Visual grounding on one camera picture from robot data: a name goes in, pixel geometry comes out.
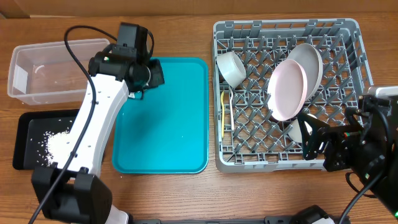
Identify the cream plastic cup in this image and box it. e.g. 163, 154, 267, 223
288, 114, 316, 143

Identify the white pink-rimmed plate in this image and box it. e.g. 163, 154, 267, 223
267, 59, 307, 121

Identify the grey plate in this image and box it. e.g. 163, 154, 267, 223
287, 43, 323, 101

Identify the yellow plastic spoon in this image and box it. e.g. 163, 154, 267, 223
220, 91, 225, 140

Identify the white plastic fork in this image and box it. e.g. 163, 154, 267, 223
228, 86, 234, 131

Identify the grey bowl of rice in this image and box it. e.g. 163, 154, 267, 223
216, 52, 246, 88

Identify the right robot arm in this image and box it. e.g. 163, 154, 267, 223
297, 95, 397, 218

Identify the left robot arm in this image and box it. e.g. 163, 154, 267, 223
29, 22, 165, 223

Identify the grey dishwasher rack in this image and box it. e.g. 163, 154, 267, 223
213, 18, 373, 173

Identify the teal serving tray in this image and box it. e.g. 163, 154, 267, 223
112, 57, 209, 174

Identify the clear plastic bin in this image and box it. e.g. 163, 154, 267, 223
7, 38, 116, 106

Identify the black plastic tray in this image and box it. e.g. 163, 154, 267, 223
12, 109, 79, 170

